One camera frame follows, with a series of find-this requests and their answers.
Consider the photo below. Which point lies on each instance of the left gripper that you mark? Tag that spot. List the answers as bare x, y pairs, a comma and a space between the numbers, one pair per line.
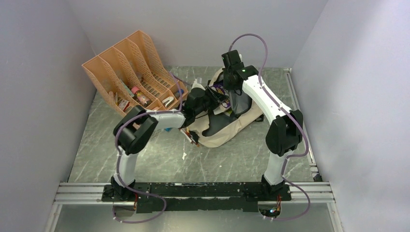
216, 98

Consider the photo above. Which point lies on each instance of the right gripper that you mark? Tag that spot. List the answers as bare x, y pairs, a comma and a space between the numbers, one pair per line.
226, 85

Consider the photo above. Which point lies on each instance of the purple book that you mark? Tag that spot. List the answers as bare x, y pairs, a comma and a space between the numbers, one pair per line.
222, 95

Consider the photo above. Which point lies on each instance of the beige canvas backpack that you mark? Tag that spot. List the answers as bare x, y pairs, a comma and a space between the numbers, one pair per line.
219, 126

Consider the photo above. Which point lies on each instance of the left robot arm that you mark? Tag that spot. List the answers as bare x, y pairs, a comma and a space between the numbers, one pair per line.
134, 131

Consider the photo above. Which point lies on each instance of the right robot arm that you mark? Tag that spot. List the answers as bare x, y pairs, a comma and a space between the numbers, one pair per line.
285, 132

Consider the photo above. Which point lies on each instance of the green white card pack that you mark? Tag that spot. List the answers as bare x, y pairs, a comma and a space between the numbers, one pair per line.
127, 89

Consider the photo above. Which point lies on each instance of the blue-capped grey bottle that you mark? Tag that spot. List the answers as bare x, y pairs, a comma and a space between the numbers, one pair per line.
178, 93

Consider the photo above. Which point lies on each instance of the white stapler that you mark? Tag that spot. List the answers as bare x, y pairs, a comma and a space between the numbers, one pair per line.
168, 101

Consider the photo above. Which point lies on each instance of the white red-capped marker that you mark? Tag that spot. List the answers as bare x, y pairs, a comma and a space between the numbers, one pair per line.
187, 135

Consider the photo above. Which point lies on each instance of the pink-capped glitter bottle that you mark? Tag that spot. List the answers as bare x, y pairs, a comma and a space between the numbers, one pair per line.
139, 96

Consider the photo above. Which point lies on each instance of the orange plastic file organizer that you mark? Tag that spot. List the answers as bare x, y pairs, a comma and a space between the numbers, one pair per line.
136, 61

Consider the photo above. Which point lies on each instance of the red small box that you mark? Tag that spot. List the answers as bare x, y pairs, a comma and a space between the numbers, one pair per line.
123, 105

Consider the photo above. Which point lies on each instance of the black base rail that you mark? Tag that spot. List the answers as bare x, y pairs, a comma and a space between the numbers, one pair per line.
153, 197

